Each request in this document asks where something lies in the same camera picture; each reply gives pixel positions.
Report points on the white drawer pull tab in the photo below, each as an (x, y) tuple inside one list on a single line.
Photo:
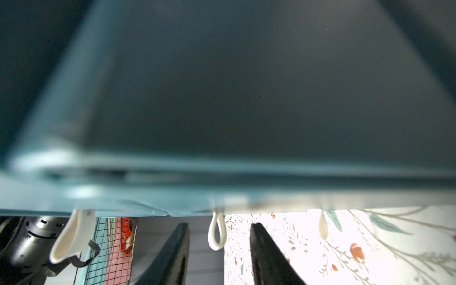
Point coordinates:
[(217, 234)]

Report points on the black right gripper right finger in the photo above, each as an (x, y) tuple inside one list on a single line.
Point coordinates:
[(269, 265)]

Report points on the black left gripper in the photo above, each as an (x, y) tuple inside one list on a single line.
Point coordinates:
[(26, 244)]

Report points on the floral table mat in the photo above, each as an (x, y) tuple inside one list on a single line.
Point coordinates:
[(399, 246)]

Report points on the black side wire basket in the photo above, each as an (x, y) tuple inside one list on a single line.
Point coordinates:
[(113, 266)]

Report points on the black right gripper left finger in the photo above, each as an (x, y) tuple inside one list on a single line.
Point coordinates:
[(170, 265)]

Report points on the teal drawer cabinet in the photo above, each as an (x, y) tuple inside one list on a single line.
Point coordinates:
[(183, 108)]

